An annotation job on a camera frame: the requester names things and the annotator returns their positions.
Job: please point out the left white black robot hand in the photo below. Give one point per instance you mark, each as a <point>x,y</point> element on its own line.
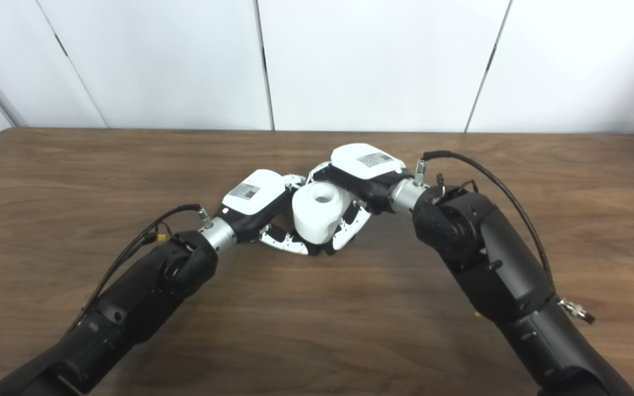
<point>253,192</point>

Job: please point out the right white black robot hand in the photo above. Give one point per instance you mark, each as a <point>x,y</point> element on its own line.
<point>366,162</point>

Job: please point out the round white piece with holes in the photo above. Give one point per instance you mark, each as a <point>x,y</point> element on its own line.
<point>311,220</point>

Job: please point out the black flanged holder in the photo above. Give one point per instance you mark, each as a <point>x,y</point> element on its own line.
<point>325,250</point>

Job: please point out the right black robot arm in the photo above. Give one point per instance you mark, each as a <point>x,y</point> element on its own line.
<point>493,258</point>

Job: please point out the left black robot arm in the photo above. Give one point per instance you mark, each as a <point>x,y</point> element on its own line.
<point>141,297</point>

